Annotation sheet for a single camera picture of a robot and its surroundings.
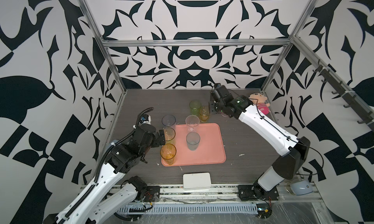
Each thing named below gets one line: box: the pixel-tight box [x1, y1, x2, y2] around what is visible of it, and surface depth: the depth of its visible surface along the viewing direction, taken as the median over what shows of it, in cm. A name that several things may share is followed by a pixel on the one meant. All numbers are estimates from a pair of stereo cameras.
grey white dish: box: [285, 179, 314, 196], surface depth 72 cm
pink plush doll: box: [248, 92, 271, 115], surface depth 107 cm
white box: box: [183, 172, 212, 190], surface depth 76 cm
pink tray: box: [160, 122, 227, 167], surface depth 91 cm
